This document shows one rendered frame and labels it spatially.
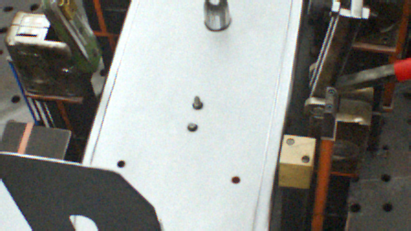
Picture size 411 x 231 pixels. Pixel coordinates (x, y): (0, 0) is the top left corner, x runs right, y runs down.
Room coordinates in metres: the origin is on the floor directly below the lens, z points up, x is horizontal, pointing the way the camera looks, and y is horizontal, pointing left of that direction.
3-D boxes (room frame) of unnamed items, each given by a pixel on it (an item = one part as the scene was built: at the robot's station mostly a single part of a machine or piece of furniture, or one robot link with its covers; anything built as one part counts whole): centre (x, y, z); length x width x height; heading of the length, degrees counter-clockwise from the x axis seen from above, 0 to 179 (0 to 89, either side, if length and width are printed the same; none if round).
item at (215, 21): (0.64, -0.03, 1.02); 0.03 x 0.03 x 0.07
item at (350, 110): (0.47, -0.15, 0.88); 0.07 x 0.06 x 0.35; 72
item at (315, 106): (0.45, -0.12, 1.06); 0.03 x 0.01 x 0.03; 72
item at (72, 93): (0.63, 0.18, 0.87); 0.12 x 0.09 x 0.35; 72
